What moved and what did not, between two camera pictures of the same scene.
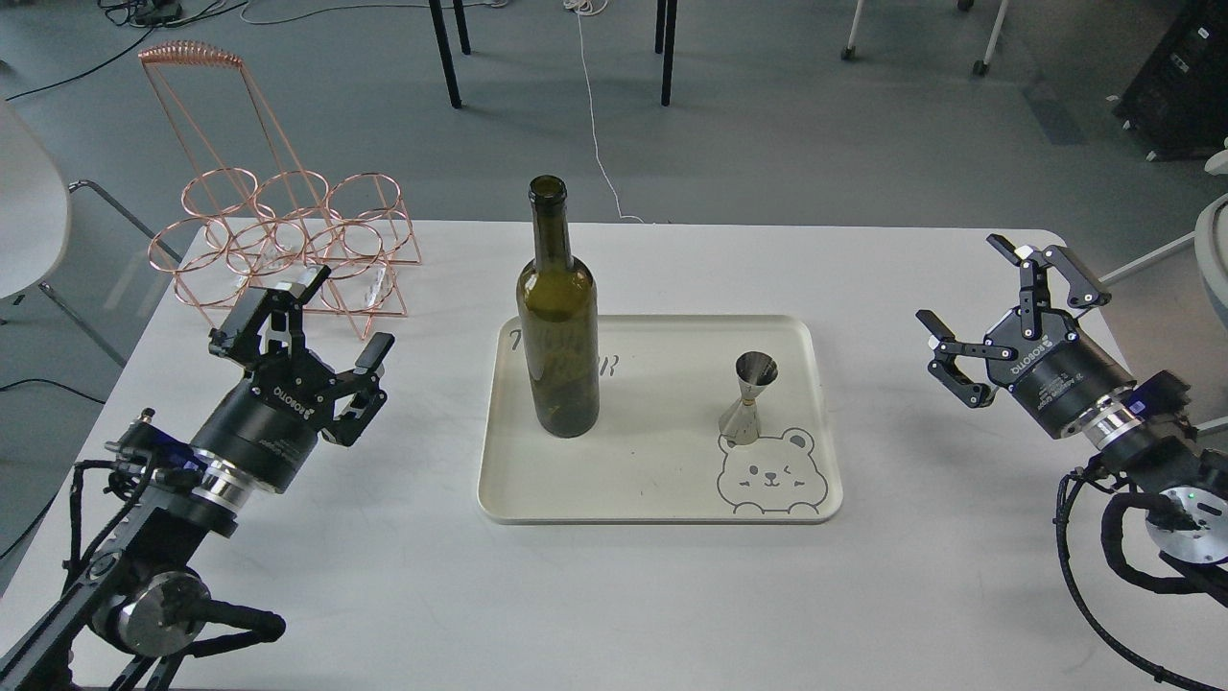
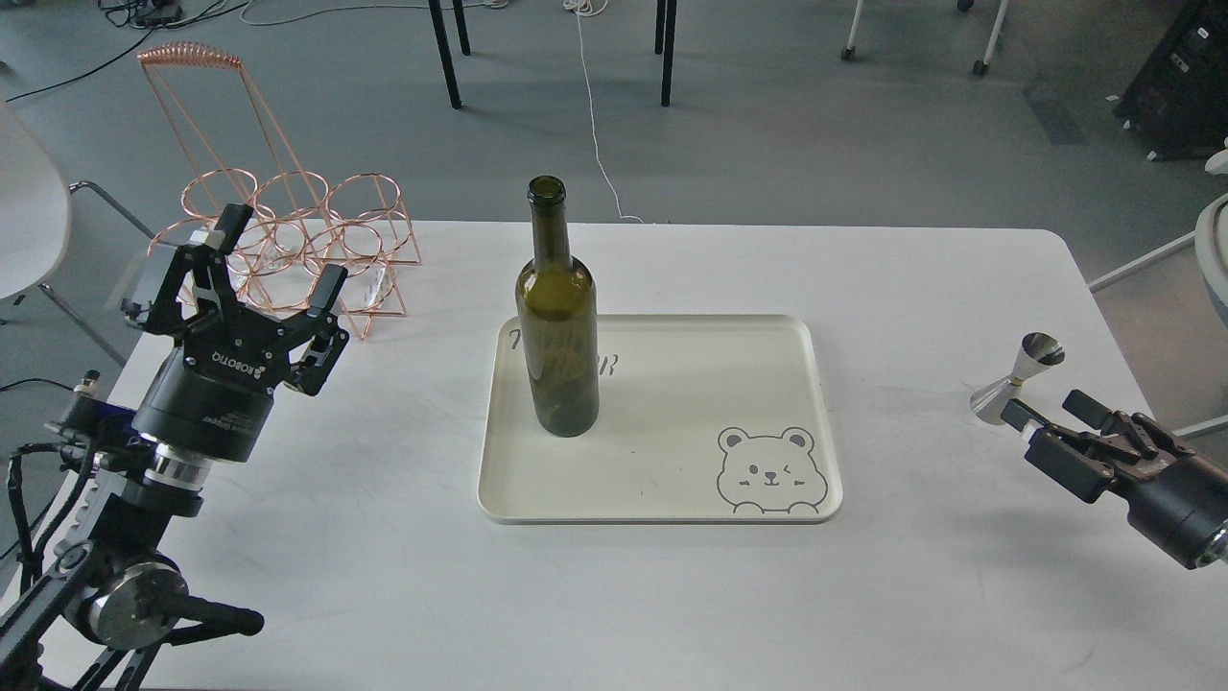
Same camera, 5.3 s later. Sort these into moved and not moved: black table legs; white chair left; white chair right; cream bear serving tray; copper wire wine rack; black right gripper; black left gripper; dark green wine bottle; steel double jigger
Moved: black left gripper; black right gripper; steel double jigger
Not moved: dark green wine bottle; copper wire wine rack; white chair right; white chair left; black table legs; cream bear serving tray
